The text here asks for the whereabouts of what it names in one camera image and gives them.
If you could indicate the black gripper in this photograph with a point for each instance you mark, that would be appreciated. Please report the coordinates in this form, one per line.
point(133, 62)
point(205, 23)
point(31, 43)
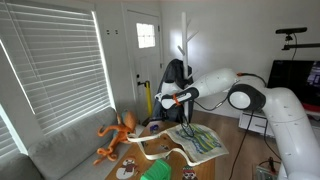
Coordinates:
point(161, 113)

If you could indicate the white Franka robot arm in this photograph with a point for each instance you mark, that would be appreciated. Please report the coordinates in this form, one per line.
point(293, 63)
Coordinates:
point(283, 110)

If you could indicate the small purple toy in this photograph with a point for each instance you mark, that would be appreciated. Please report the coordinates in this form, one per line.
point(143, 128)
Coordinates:
point(154, 127)

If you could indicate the small cartoon figure sticker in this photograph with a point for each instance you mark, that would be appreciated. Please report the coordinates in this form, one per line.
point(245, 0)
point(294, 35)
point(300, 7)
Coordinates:
point(164, 147)

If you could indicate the orange octopus plush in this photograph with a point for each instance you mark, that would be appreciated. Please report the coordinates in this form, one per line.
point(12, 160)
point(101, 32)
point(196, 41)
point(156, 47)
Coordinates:
point(121, 130)

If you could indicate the dark puffer jacket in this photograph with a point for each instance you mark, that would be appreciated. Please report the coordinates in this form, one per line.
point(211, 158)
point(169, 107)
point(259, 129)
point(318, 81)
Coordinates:
point(175, 70)

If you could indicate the white printed tote bag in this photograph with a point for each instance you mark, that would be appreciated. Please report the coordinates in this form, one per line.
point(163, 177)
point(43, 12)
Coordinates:
point(200, 143)

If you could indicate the white door with window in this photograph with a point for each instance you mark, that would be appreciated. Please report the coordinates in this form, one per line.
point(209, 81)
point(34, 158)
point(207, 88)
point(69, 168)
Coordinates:
point(145, 63)

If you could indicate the green plastic printed block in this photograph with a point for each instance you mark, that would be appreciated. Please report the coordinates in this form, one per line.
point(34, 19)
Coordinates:
point(156, 170)

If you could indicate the snowman sticker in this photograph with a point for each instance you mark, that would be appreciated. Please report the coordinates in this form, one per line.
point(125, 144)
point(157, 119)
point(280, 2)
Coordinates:
point(126, 168)

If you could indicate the elf sticker with sunglasses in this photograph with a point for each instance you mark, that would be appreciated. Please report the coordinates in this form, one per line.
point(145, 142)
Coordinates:
point(189, 173)

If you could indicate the white coat rack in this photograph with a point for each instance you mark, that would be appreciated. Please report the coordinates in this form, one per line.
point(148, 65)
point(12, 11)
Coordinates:
point(184, 40)

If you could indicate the white low cabinet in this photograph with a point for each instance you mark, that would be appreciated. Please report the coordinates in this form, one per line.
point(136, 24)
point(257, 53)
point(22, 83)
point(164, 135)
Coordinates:
point(256, 123)

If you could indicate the grey fabric sofa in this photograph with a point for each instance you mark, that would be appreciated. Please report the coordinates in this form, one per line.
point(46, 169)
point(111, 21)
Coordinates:
point(66, 146)

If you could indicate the wide white window blind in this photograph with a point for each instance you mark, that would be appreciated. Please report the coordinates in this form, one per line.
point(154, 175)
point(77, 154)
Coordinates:
point(56, 66)

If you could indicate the black monitor screen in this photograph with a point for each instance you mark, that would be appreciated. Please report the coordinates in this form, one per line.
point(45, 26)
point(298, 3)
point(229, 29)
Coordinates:
point(290, 80)

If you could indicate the narrow white window blind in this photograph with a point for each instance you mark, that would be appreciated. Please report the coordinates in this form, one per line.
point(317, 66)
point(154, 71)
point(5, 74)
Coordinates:
point(6, 140)

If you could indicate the aluminium extrusion frame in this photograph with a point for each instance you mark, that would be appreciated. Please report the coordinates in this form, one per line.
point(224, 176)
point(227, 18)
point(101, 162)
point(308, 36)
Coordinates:
point(265, 173)

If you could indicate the black camera on boom stand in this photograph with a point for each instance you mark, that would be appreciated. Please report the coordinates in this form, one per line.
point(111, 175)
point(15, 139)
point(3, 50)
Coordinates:
point(290, 30)

